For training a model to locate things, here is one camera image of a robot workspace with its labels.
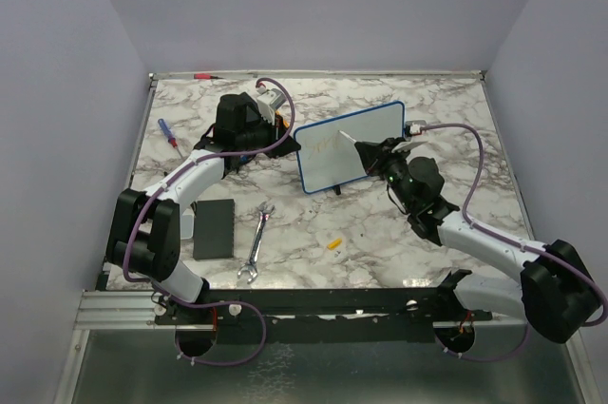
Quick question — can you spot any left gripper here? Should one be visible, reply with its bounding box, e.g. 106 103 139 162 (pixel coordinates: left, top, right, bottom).
237 111 301 159

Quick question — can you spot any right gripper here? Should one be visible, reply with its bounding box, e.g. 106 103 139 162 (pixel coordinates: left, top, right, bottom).
358 136 415 210

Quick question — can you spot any yellow white marker pen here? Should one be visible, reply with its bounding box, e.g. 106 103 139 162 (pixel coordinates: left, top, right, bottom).
338 130 357 145

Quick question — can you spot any blue framed whiteboard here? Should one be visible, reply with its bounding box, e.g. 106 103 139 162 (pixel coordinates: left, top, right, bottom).
294 101 406 195

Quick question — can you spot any yellow marker cap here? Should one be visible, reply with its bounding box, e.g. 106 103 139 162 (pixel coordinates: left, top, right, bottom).
327 239 342 250

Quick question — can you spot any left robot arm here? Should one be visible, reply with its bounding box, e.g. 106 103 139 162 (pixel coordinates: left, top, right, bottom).
105 78 300 323

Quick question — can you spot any yellow black utility knife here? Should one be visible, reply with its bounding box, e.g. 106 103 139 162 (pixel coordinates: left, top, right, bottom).
275 112 290 131

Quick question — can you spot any silver open-end wrench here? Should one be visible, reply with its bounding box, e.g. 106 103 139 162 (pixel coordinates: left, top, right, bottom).
237 202 275 284

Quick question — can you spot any blue red screwdriver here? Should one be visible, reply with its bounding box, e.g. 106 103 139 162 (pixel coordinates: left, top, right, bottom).
158 119 183 158

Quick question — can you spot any small white container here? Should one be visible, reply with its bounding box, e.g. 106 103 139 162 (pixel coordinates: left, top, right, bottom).
180 212 196 240

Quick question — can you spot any black rectangular box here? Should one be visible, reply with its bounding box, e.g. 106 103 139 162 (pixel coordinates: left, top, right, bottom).
193 199 235 261

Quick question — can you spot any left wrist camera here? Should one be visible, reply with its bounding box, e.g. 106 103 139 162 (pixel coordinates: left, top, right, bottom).
256 86 285 114

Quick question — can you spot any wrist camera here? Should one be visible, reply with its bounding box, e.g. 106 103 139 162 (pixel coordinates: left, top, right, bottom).
256 86 285 114
404 121 427 138

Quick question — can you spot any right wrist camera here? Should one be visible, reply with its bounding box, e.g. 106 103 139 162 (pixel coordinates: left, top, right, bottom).
404 121 427 138

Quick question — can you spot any red marker on rail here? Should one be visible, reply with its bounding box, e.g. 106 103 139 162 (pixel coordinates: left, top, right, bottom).
193 72 223 81

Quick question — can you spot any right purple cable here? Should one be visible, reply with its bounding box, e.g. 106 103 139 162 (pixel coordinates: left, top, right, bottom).
422 123 608 362

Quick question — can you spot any purple cable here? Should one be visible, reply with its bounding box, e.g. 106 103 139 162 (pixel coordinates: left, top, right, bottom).
122 75 295 370
422 123 608 362

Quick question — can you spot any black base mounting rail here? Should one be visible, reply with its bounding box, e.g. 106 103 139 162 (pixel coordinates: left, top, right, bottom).
155 284 468 344

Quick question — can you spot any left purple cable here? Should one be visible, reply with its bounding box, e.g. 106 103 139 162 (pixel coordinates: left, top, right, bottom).
122 75 295 370

